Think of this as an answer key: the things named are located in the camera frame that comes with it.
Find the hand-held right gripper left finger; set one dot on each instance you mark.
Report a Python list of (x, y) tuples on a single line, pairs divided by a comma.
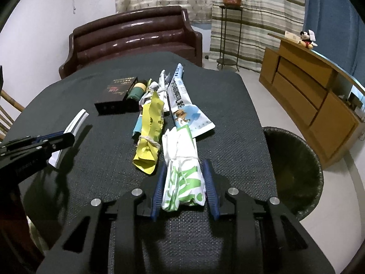
[(158, 188)]

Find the blue curtain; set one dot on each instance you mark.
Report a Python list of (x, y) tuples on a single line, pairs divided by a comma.
[(330, 11)]

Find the person's left forearm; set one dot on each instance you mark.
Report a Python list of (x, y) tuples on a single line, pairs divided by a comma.
[(11, 219)]

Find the white plastic strip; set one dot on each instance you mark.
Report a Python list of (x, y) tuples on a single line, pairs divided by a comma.
[(75, 121)]

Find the black box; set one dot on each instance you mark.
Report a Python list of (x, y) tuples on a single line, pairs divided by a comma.
[(117, 91)]

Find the dark brown leather sofa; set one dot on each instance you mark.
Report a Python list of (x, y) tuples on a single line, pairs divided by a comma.
[(128, 37)]

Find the striped curtain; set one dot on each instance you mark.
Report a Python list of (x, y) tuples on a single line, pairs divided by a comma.
[(265, 28)]

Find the light blue tube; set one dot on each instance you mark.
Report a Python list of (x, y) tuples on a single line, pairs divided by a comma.
[(137, 127)]

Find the dark green tablecloth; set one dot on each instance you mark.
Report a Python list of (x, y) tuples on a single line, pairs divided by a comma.
[(99, 162)]

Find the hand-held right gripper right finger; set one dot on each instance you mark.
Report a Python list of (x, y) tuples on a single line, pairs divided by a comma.
[(209, 188)]

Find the wooden cabinet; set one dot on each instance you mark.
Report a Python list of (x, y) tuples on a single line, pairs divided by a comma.
[(328, 125)]

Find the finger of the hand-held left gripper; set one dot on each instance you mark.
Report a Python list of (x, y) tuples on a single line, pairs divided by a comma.
[(54, 134), (62, 141)]

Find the mouse plush toy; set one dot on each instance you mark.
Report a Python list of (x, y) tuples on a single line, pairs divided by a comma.
[(306, 41)]

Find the wooden chair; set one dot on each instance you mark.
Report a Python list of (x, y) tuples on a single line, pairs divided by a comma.
[(11, 100)]

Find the tissue box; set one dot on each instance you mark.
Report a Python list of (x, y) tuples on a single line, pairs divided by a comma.
[(290, 36)]

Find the black trash bin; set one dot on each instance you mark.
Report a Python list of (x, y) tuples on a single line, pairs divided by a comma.
[(296, 171)]

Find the green cylinder with yellow cap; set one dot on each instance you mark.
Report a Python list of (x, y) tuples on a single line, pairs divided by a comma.
[(137, 91)]

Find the blue white printed bag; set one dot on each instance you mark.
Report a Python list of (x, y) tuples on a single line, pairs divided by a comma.
[(182, 111)]

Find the yellow wrapper bundle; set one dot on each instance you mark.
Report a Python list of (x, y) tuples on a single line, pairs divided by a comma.
[(149, 120)]

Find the metal plant stand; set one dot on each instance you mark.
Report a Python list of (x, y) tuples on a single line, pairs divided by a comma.
[(225, 61)]

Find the white green wrapper bundle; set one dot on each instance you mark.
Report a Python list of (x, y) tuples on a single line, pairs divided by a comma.
[(182, 182)]

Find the white twisted paper wrapper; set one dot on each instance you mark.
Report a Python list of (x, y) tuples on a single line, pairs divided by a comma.
[(162, 87)]

